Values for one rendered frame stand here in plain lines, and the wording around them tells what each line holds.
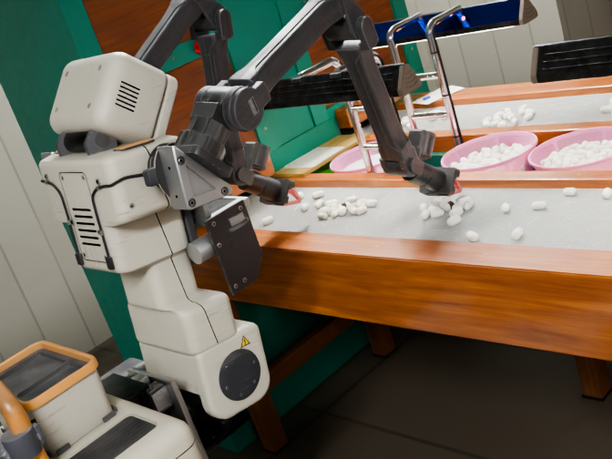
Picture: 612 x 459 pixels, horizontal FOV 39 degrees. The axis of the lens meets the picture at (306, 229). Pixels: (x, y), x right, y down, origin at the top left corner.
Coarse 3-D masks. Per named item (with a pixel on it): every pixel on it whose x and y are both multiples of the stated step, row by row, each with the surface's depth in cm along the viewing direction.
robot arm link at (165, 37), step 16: (176, 0) 197; (192, 0) 195; (208, 0) 198; (176, 16) 193; (192, 16) 196; (208, 16) 199; (160, 32) 191; (176, 32) 194; (144, 48) 190; (160, 48) 191; (160, 64) 191
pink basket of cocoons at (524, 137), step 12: (504, 132) 245; (516, 132) 242; (528, 132) 238; (468, 144) 248; (480, 144) 248; (528, 144) 239; (444, 156) 242; (456, 156) 246; (516, 156) 224; (468, 168) 226; (480, 168) 225; (492, 168) 225; (504, 168) 225; (516, 168) 226; (528, 168) 230
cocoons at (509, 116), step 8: (512, 112) 266; (520, 112) 264; (528, 112) 261; (608, 112) 241; (408, 120) 295; (432, 120) 291; (488, 120) 267; (496, 120) 262; (512, 120) 257; (408, 128) 290
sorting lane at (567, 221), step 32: (352, 192) 248; (384, 192) 239; (416, 192) 231; (480, 192) 216; (512, 192) 210; (544, 192) 203; (576, 192) 197; (256, 224) 249; (288, 224) 240; (320, 224) 232; (352, 224) 224; (384, 224) 217; (416, 224) 210; (480, 224) 198; (512, 224) 192; (544, 224) 187; (576, 224) 182; (608, 224) 177
